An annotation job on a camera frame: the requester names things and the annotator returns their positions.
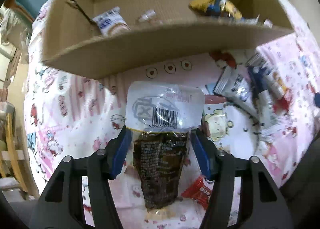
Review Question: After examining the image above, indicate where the white blue snack packet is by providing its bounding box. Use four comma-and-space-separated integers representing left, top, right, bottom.
213, 65, 259, 120

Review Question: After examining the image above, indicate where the small clear candy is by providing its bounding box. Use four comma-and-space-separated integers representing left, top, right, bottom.
136, 9, 163, 25

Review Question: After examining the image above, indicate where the white red milk candy bar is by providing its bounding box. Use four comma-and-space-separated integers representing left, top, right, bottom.
92, 7, 130, 37

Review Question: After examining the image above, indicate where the dark brown clear snack pouch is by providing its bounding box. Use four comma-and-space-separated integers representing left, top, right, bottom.
125, 81, 204, 209

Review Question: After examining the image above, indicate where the small red candy packet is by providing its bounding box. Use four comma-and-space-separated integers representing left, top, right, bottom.
181, 176, 212, 210

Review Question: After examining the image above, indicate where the blue yellow cartoon snack bag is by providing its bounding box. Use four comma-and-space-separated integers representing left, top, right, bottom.
189, 0, 242, 20

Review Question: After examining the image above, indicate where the brown cardboard box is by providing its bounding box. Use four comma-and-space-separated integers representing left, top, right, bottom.
42, 0, 293, 79

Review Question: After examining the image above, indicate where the pink cartoon bed sheet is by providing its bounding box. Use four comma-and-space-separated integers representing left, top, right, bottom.
23, 0, 320, 229

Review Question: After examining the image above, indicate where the small silver snack sachet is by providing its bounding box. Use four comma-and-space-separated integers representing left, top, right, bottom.
245, 16, 273, 28

